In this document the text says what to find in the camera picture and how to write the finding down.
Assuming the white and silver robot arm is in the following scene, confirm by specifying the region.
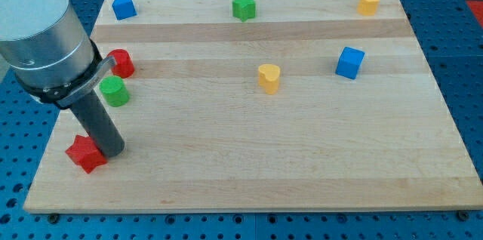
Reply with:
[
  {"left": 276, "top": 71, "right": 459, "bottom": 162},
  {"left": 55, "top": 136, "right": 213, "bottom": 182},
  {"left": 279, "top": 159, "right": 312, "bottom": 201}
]
[{"left": 1, "top": 0, "right": 115, "bottom": 109}]

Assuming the yellow heart block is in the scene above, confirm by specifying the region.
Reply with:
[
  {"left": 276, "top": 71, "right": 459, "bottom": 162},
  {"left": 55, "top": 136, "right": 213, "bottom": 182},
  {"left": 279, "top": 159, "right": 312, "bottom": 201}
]
[{"left": 258, "top": 64, "right": 281, "bottom": 94}]

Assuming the wooden board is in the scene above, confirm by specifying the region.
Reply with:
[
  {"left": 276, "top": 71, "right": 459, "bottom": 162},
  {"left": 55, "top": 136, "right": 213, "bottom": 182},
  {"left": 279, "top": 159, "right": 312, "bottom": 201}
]
[{"left": 24, "top": 0, "right": 482, "bottom": 214}]

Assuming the green star block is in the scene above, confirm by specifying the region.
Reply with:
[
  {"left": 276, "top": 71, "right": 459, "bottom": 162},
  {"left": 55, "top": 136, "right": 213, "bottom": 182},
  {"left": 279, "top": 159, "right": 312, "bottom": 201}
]
[{"left": 232, "top": 0, "right": 257, "bottom": 22}]

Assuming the blue cube block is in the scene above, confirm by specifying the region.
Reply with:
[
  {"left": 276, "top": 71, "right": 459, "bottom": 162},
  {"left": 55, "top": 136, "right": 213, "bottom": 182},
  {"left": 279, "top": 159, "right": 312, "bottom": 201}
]
[{"left": 335, "top": 47, "right": 365, "bottom": 79}]

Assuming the red cylinder block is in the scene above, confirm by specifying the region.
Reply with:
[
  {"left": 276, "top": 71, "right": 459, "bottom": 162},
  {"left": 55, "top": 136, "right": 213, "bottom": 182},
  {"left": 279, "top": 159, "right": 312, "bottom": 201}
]
[{"left": 107, "top": 49, "right": 135, "bottom": 78}]

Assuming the green cylinder block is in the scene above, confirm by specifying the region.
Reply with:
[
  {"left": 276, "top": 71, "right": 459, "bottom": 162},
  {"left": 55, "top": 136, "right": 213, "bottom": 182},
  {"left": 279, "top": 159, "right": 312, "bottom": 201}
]
[{"left": 99, "top": 75, "right": 130, "bottom": 107}]

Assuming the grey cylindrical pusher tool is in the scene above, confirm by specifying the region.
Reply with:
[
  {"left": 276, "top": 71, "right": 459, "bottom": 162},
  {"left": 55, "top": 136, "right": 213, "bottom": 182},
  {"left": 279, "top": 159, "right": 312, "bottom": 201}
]
[{"left": 70, "top": 91, "right": 125, "bottom": 158}]

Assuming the blue house-shaped block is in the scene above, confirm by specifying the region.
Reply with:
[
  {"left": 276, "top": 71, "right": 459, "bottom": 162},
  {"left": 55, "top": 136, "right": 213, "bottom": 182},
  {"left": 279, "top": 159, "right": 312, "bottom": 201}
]
[{"left": 112, "top": 0, "right": 137, "bottom": 20}]

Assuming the yellow hexagon block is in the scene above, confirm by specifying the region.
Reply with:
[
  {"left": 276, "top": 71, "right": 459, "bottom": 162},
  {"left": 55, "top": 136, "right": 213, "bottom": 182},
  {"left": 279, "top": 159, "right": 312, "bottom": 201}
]
[{"left": 357, "top": 0, "right": 380, "bottom": 16}]

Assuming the red star block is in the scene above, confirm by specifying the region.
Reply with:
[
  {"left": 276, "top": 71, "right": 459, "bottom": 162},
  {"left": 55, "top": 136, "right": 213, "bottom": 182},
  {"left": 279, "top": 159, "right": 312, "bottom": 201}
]
[{"left": 65, "top": 135, "right": 107, "bottom": 174}]

